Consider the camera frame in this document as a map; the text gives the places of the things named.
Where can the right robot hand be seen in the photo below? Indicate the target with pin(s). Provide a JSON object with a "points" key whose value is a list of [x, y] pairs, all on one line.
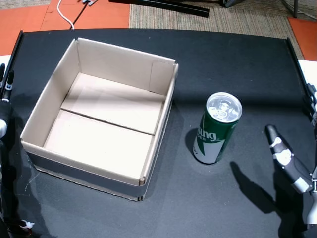
{"points": [[284, 153]]}

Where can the black table edge rail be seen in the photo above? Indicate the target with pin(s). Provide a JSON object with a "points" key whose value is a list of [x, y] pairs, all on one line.
{"points": [[16, 49]]}

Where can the orange floor mat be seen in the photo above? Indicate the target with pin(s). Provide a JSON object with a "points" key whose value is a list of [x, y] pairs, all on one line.
{"points": [[305, 32], [29, 18]]}

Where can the beige woven rug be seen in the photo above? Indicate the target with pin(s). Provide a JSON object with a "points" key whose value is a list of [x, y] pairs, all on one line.
{"points": [[235, 23]]}

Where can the black metal stand leg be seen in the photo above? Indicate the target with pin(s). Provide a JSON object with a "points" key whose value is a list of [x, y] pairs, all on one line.
{"points": [[295, 8]]}

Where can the black metal beam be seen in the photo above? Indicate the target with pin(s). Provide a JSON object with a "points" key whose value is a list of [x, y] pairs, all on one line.
{"points": [[193, 10]]}

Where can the grey plug connector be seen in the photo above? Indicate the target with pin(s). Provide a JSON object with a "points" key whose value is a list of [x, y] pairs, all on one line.
{"points": [[89, 1]]}

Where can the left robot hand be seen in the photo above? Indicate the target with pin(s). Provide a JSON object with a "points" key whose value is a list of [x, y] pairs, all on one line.
{"points": [[6, 109]]}

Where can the open cardboard box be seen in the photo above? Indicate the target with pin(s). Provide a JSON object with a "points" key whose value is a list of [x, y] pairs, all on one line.
{"points": [[104, 124]]}

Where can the green beverage can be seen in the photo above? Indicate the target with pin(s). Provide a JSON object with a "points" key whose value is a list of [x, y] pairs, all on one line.
{"points": [[213, 141]]}

